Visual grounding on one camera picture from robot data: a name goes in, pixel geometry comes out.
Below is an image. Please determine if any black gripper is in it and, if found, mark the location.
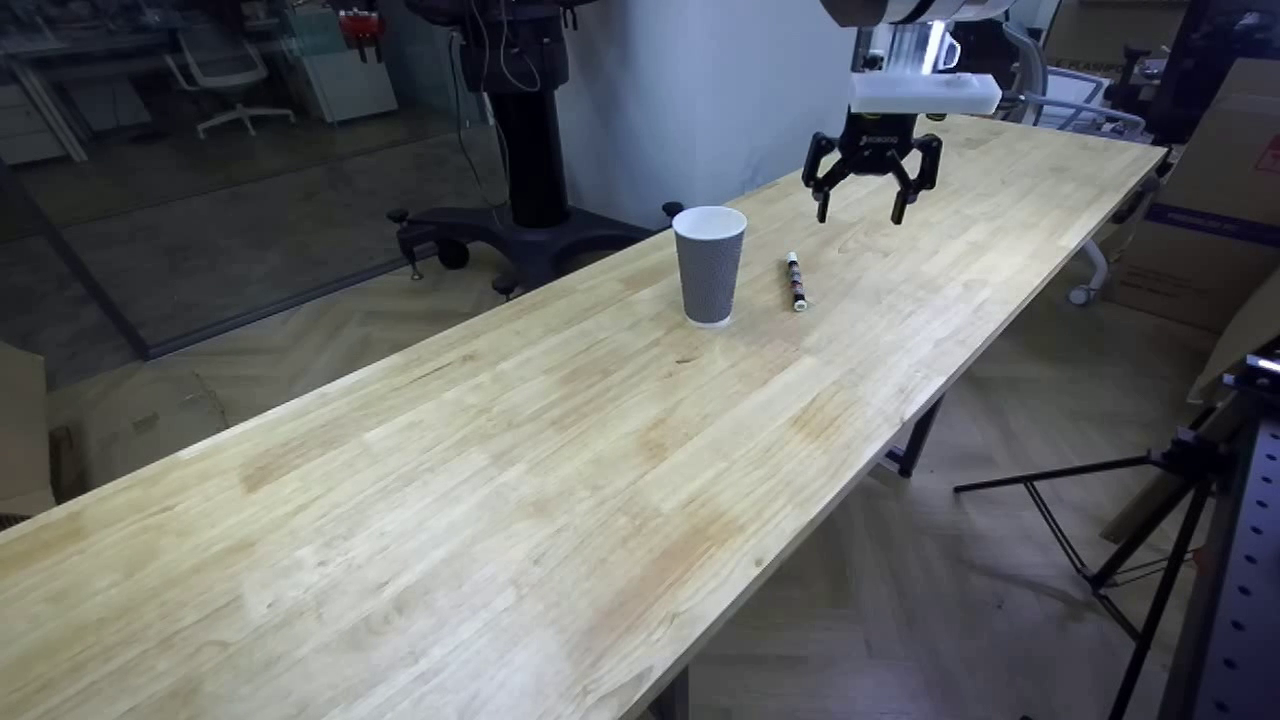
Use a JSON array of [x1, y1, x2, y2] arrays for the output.
[[798, 113, 950, 227]]

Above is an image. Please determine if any black and white marker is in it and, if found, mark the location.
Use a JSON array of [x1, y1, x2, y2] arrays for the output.
[[776, 251, 811, 315]]

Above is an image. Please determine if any grey paper cup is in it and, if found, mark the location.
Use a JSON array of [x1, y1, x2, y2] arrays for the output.
[[669, 201, 751, 331]]

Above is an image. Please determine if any white chair base leg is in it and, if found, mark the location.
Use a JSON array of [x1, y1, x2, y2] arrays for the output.
[[1064, 236, 1122, 312]]

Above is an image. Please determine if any black table leg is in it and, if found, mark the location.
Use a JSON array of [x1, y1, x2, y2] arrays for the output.
[[651, 673, 698, 720], [886, 394, 950, 479]]

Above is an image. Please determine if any dark tall background pillar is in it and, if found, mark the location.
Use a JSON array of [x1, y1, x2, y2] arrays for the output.
[[1146, 0, 1280, 149]]

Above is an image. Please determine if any large cardboard box purple stripe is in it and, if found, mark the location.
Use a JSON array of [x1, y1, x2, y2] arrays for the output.
[[1113, 55, 1280, 335]]

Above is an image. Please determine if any tan cardboard flap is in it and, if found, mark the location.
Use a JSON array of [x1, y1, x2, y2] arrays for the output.
[[1186, 271, 1280, 411]]

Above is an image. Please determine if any small red object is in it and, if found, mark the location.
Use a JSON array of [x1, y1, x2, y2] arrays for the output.
[[333, 3, 389, 55]]

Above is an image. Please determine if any white cabinet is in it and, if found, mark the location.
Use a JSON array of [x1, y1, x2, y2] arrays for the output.
[[284, 37, 399, 127]]

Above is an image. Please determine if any perforated metal panel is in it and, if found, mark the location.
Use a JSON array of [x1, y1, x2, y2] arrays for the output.
[[1158, 343, 1280, 720]]

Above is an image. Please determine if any white office chair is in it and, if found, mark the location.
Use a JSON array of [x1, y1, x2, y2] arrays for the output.
[[164, 15, 300, 143]]

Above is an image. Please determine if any grey desk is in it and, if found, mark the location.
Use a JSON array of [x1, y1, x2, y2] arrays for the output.
[[0, 24, 183, 170]]

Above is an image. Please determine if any brown cardboard box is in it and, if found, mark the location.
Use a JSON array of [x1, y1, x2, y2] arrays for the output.
[[0, 338, 62, 523]]

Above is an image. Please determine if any white metal chair frame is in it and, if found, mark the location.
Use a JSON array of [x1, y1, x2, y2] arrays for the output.
[[1004, 24, 1151, 143]]

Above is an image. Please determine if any black pedestal with wheeled base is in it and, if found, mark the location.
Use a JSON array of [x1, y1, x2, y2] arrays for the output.
[[389, 0, 688, 298]]

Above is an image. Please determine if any black camera tripod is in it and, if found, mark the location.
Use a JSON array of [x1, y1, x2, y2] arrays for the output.
[[954, 394, 1244, 720]]

